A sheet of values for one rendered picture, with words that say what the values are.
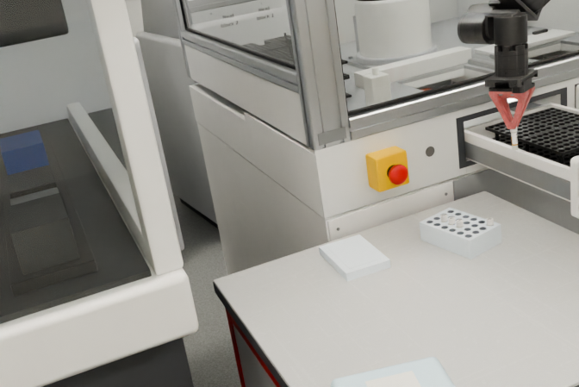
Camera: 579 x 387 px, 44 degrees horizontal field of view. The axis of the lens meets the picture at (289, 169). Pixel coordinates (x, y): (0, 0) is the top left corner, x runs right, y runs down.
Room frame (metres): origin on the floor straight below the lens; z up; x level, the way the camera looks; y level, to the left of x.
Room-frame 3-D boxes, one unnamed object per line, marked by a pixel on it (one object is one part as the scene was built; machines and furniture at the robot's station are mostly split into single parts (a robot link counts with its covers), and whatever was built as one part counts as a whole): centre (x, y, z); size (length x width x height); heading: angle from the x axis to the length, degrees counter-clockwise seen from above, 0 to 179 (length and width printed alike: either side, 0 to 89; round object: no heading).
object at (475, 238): (1.19, -0.30, 0.78); 0.12 x 0.08 x 0.04; 32
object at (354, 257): (1.18, -0.09, 0.77); 0.13 x 0.09 x 0.02; 17
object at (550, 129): (1.33, -0.54, 0.87); 0.22 x 0.18 x 0.06; 20
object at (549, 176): (1.34, -0.54, 0.86); 0.40 x 0.26 x 0.06; 20
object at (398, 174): (1.29, -0.21, 0.88); 0.04 x 0.03 x 0.04; 110
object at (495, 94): (1.23, -0.42, 1.00); 0.07 x 0.07 x 0.09; 53
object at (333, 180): (1.91, -0.37, 0.87); 1.02 x 0.95 x 0.14; 110
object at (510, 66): (1.23, -0.42, 1.07); 0.10 x 0.07 x 0.07; 143
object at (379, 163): (1.32, -0.19, 0.88); 0.07 x 0.05 x 0.07; 110
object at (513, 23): (1.24, -0.42, 1.13); 0.07 x 0.06 x 0.07; 33
